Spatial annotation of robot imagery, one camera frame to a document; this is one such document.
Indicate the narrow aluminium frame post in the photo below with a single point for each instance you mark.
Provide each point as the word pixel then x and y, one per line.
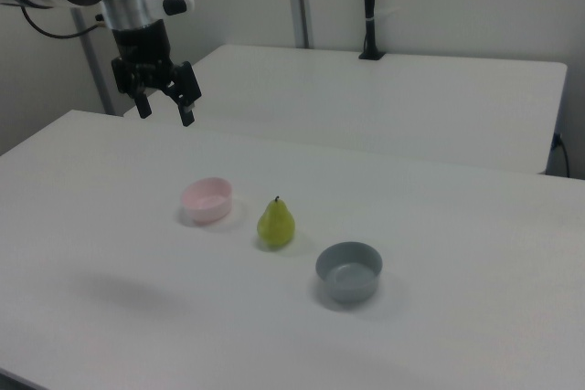
pixel 93 66

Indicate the white side table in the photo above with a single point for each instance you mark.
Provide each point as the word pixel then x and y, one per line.
pixel 365 102

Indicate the green pear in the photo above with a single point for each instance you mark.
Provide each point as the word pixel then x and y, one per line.
pixel 275 228

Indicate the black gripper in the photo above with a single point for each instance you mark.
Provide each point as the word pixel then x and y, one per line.
pixel 141 49

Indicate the gray bowl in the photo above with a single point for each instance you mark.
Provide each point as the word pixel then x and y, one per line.
pixel 349 278

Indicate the pink bowl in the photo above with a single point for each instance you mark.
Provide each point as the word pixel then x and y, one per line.
pixel 205 207

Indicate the black camera pole with clamp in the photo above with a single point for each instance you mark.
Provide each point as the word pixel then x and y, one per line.
pixel 369 6

